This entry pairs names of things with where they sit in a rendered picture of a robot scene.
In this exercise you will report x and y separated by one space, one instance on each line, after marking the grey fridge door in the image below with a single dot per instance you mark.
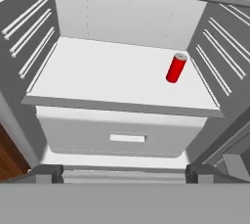
229 149

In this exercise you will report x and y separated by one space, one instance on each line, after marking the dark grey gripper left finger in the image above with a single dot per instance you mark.
48 171

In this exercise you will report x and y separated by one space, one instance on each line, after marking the white fridge shelf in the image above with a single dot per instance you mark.
120 78

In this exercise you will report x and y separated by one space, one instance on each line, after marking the red soda can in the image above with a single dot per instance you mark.
175 68

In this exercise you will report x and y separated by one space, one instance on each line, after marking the white fridge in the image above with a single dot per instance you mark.
123 22

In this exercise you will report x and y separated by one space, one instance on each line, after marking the white fridge drawer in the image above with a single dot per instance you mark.
120 133

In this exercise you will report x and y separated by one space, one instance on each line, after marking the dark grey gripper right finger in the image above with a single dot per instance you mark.
198 171

